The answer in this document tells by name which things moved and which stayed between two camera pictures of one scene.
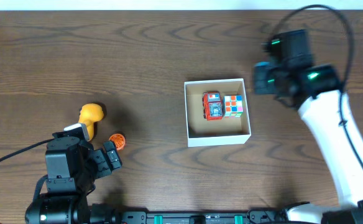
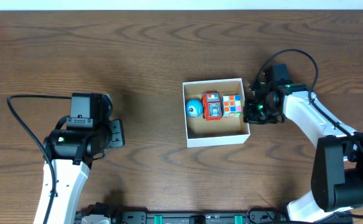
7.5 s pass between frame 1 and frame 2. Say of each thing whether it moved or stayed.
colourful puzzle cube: stayed
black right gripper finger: moved
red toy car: stayed
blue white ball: moved
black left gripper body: moved
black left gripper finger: moved
